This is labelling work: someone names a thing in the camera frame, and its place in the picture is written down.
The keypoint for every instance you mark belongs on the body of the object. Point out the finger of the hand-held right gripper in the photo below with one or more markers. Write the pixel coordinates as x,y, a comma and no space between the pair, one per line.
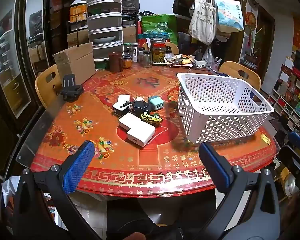
292,162
299,140

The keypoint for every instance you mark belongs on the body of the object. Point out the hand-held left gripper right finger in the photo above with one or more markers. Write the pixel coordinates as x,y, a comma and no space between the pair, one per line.
215,165

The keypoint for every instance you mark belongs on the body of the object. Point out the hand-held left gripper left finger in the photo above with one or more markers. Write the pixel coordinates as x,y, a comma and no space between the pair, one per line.
77,165

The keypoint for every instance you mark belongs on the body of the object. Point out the white perforated plastic basket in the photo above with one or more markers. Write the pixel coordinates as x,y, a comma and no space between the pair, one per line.
222,110

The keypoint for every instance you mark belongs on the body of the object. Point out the yellow tag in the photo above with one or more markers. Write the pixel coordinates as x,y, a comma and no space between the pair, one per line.
265,139

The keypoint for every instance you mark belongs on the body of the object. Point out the shelf of boxes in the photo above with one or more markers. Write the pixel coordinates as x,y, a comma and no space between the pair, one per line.
292,95

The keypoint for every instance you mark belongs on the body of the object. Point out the large white charger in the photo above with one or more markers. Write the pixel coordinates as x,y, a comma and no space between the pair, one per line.
141,134
128,122

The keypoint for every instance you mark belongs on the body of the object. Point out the white and black charger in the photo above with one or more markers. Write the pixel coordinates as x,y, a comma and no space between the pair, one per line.
120,105

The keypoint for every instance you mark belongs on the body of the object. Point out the black phone stand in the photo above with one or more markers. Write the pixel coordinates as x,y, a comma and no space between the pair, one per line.
71,88

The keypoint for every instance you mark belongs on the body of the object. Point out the yellow toy car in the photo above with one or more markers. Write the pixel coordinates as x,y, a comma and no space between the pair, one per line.
151,118

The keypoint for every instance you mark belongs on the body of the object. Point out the teal cube charger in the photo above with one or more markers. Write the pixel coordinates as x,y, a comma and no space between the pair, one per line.
156,103

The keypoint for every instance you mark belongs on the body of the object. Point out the small white pink toy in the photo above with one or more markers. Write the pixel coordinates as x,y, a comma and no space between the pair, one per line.
139,99

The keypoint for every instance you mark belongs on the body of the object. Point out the cardboard box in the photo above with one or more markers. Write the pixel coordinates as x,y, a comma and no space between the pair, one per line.
75,62

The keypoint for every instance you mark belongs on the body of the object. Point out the potted plant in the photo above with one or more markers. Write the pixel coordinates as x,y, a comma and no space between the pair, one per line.
256,47

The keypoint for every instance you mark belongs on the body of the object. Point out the brown mug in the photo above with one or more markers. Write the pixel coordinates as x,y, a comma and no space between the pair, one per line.
115,62

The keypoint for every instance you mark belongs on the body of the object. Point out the small orange jar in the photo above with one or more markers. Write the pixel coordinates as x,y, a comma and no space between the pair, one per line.
126,62

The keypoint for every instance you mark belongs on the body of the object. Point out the glass jar of pickles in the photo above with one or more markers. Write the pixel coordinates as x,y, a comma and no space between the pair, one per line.
158,52

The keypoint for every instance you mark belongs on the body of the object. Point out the empty glass jar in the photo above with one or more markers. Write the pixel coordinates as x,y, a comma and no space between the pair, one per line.
147,59

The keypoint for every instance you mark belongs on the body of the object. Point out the white bottle with black label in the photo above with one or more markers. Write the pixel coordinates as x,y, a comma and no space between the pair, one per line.
135,52

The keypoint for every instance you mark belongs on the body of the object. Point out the grey stacked drawer unit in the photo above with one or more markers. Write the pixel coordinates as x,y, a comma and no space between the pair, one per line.
105,27

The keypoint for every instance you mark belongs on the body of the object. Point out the blue printed tote bag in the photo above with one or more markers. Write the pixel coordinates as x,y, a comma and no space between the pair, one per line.
228,15

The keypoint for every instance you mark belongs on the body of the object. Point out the white tote bag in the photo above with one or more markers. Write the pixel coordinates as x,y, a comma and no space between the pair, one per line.
202,20

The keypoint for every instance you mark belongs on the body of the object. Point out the green shopping bag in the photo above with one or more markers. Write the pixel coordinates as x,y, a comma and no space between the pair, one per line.
160,27

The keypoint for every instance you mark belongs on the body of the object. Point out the yellow box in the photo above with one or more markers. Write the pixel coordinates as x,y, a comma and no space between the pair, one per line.
77,13

